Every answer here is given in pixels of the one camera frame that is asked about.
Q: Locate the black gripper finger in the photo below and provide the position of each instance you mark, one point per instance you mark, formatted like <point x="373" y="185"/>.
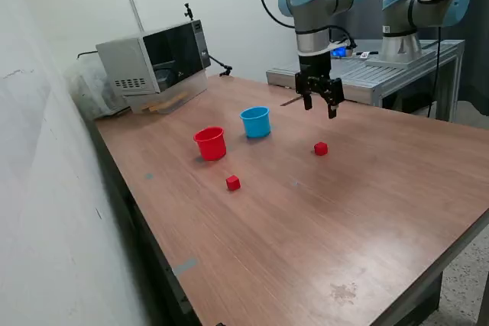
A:
<point x="334" y="91"/>
<point x="302" y="83"/>

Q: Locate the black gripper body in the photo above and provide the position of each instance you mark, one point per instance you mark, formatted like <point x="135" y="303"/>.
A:
<point x="314" y="66"/>

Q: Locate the small red cube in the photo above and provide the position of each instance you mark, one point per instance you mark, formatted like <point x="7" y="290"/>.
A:
<point x="233" y="183"/>
<point x="321" y="149"/>

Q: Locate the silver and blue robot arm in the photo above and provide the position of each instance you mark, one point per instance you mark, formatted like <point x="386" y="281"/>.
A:
<point x="309" y="17"/>

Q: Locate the blue plastic cup bin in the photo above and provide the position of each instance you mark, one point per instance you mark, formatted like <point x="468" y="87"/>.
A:
<point x="256" y="125"/>

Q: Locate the red plastic cup bin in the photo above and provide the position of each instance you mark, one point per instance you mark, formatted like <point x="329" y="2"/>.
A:
<point x="210" y="148"/>

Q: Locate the thin dark strip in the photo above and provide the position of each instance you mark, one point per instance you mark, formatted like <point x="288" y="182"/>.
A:
<point x="290" y="101"/>

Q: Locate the aluminium extrusion robot stand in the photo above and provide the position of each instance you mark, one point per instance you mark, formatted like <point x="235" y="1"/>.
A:
<point x="363" y="78"/>

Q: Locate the white warning label tag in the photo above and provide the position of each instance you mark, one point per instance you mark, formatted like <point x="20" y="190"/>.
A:
<point x="365" y="55"/>

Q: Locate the aluminium robot mounting plate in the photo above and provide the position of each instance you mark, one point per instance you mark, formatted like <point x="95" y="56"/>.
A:
<point x="412" y="60"/>

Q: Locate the clear acrylic box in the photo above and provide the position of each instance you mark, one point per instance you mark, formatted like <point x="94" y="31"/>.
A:
<point x="191" y="89"/>

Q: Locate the light wooden stick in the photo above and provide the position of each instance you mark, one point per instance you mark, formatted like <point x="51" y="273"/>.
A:
<point x="168" y="102"/>

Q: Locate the silver microwave oven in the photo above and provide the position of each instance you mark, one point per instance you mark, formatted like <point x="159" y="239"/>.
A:
<point x="130" y="62"/>

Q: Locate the grey tape square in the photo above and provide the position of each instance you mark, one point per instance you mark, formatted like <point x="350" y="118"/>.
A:
<point x="149" y="176"/>

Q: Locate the thin metal rod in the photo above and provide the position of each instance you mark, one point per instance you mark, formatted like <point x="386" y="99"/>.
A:
<point x="136" y="15"/>

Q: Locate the grey plastic wrapped bundle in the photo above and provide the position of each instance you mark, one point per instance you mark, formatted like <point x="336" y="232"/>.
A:
<point x="95" y="93"/>

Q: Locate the long grey tape strip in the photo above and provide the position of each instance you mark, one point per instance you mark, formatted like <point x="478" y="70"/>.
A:
<point x="185" y="267"/>

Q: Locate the wrist camera on white bracket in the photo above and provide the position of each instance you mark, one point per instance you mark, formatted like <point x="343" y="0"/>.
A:
<point x="338" y="52"/>

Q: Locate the small black camera clamp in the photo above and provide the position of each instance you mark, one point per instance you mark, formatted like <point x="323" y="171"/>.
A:
<point x="188" y="11"/>

